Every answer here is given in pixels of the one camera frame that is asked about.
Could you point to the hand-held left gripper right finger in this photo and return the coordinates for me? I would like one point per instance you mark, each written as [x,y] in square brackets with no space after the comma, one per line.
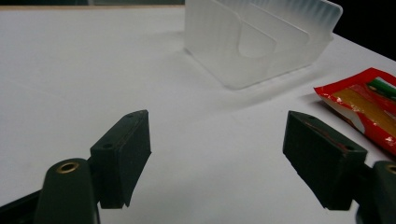
[323,161]

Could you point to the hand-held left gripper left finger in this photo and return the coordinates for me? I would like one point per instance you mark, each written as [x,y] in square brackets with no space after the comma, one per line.
[120,165]

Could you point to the red snack packet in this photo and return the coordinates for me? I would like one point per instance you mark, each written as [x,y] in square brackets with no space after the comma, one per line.
[367,105]

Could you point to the translucent white plastic rack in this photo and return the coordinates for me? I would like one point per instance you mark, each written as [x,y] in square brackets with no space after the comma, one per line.
[249,40]

